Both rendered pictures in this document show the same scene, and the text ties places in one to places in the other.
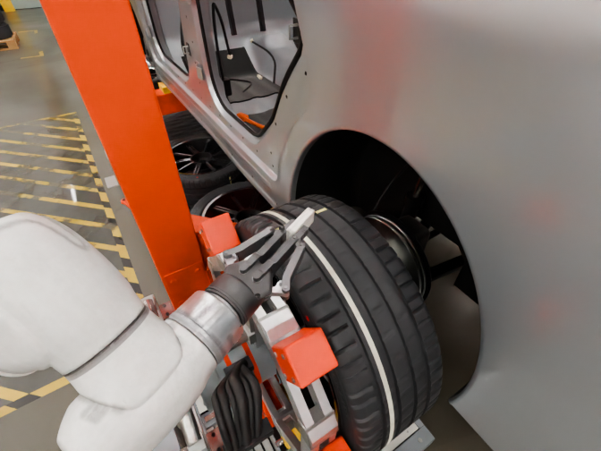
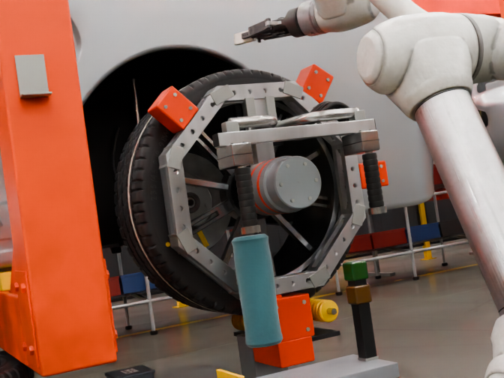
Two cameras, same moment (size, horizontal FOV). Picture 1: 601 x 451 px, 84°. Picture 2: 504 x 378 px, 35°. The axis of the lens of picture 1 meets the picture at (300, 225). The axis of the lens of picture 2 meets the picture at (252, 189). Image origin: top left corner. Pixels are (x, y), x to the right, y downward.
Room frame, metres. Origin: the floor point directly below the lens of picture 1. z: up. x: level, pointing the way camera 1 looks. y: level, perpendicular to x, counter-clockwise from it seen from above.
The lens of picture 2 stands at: (0.23, 2.14, 0.79)
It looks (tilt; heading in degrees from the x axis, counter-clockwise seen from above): 2 degrees up; 277
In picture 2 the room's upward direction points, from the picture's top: 8 degrees counter-clockwise
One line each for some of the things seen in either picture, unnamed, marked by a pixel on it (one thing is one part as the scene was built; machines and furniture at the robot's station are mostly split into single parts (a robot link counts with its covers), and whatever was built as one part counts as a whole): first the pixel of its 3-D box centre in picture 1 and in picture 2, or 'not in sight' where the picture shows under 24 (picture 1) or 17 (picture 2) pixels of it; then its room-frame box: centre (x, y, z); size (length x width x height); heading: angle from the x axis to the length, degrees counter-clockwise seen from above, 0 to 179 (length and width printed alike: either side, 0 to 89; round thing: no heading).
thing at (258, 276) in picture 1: (276, 261); (273, 31); (0.36, 0.04, 1.27); 0.11 x 0.01 x 0.04; 146
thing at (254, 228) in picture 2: not in sight; (246, 198); (0.45, 0.39, 0.83); 0.04 x 0.04 x 0.16
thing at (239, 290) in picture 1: (242, 286); (291, 24); (0.31, 0.09, 1.26); 0.09 x 0.08 x 0.07; 147
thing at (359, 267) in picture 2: not in sight; (355, 270); (0.23, 0.43, 0.64); 0.04 x 0.04 x 0.04; 32
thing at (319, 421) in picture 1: (263, 348); (266, 188); (0.43, 0.10, 0.85); 0.54 x 0.07 x 0.54; 32
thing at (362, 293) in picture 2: not in sight; (358, 294); (0.23, 0.43, 0.59); 0.04 x 0.04 x 0.04; 32
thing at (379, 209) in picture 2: not in sight; (373, 181); (0.16, 0.21, 0.83); 0.04 x 0.04 x 0.16
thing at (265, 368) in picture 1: (237, 362); (279, 186); (0.39, 0.16, 0.85); 0.21 x 0.14 x 0.14; 122
